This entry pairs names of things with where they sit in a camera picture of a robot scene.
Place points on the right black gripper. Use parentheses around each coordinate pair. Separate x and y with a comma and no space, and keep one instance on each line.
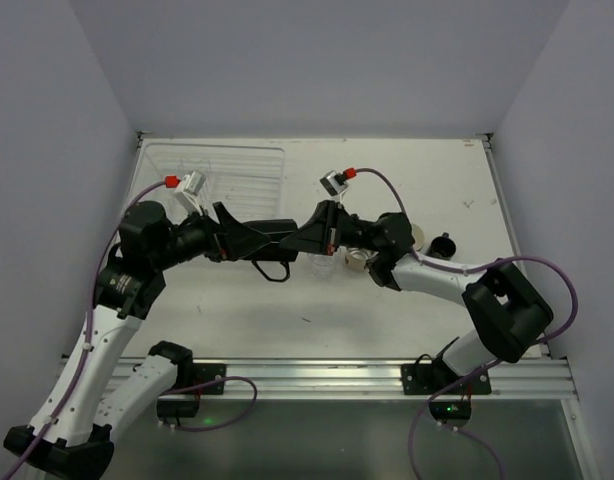
(330,227)

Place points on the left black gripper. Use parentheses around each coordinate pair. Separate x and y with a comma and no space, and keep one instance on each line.
(218,230)

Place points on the clear glass cup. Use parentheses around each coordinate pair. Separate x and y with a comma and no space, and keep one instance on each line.
(323,266)

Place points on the black mug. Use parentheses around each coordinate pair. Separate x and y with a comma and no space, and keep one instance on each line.
(277,230)

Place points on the cream brown-banded cup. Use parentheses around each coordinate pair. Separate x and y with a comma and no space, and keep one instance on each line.
(356,259)

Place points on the teal mug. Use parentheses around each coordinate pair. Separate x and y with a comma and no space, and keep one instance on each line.
(418,237)

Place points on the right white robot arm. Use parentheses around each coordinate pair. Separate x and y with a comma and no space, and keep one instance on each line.
(507,312)

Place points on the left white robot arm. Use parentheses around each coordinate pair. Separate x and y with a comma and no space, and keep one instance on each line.
(74,434)

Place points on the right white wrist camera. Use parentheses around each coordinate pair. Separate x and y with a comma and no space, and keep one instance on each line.
(335,184)

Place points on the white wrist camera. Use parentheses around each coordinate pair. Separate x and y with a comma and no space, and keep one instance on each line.
(335,184)
(189,191)

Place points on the white wire dish rack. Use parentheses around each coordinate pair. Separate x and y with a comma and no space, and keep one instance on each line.
(247,179)

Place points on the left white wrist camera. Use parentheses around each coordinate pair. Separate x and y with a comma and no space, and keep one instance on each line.
(189,191)

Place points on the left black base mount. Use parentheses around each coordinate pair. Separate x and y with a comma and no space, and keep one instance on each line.
(187,405)

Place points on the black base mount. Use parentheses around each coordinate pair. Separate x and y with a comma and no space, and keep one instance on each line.
(187,405)
(426,375)

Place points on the aluminium mounting rail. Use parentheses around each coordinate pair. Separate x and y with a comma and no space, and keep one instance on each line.
(389,379)

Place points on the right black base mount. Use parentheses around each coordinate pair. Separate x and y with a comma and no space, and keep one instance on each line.
(426,375)

